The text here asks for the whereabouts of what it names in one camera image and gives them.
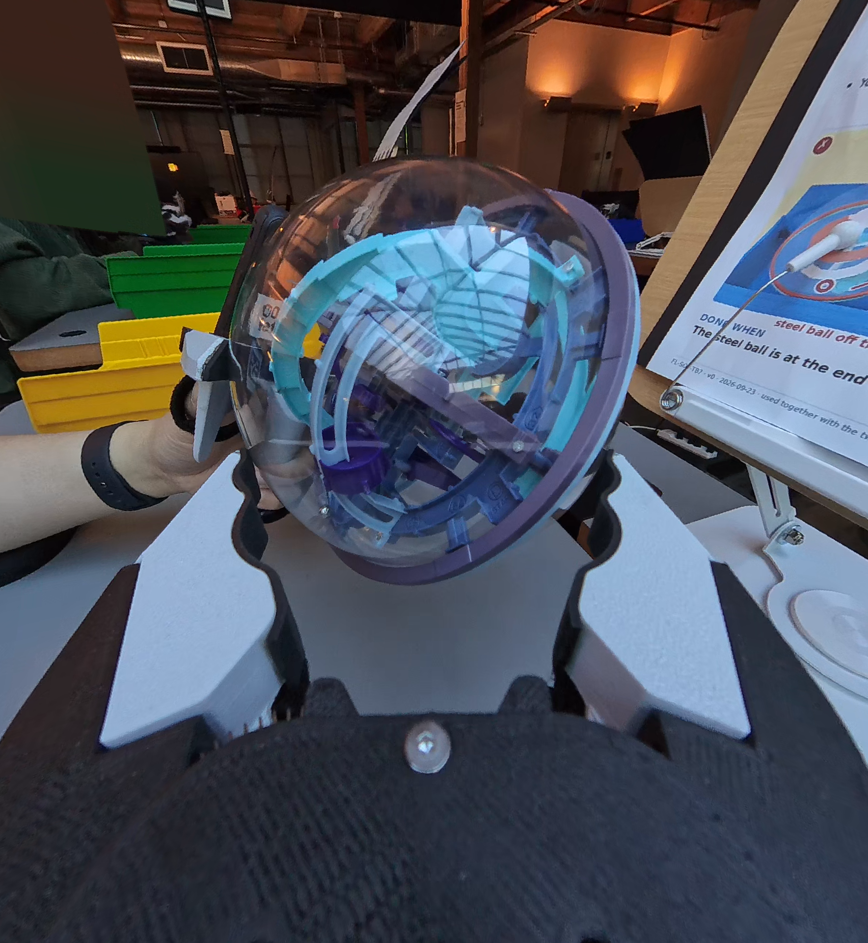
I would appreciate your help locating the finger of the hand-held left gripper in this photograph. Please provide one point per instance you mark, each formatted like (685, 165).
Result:
(283, 451)

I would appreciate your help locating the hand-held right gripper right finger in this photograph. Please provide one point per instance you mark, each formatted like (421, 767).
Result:
(662, 619)

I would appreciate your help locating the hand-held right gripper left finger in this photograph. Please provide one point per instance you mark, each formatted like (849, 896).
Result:
(191, 619)

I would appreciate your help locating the clear plastic maze ball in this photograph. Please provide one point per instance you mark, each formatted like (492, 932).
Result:
(434, 368)

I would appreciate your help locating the person's left forearm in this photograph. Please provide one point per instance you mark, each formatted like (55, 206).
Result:
(21, 490)

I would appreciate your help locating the person's left hand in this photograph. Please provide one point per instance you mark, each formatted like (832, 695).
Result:
(165, 460)

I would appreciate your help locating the green plastic bin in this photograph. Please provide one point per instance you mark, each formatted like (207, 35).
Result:
(169, 287)

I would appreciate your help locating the light panel on stand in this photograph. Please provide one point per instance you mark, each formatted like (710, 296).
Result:
(220, 88)

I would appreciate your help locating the black wrist watch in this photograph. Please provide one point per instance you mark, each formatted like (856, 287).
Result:
(102, 471)

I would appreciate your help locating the white round stand base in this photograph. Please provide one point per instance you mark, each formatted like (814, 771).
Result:
(839, 633)

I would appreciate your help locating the yellow plastic bin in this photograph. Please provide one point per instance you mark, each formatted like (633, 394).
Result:
(110, 390)

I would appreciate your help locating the white hanging paper strip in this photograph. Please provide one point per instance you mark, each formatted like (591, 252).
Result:
(419, 96)

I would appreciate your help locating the grey topped wooden table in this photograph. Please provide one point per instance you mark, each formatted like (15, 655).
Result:
(58, 342)

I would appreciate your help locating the blue plastic bin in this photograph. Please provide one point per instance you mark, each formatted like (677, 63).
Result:
(627, 232)

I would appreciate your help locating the instruction sheet on stand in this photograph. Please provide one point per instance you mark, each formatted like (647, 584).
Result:
(706, 243)

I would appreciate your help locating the black flat panel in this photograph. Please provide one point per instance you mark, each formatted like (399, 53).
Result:
(669, 144)

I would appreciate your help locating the wall vent grille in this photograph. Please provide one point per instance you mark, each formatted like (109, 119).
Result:
(182, 56)

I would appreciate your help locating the wall lamp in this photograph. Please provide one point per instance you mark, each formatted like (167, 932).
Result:
(640, 107)
(556, 102)

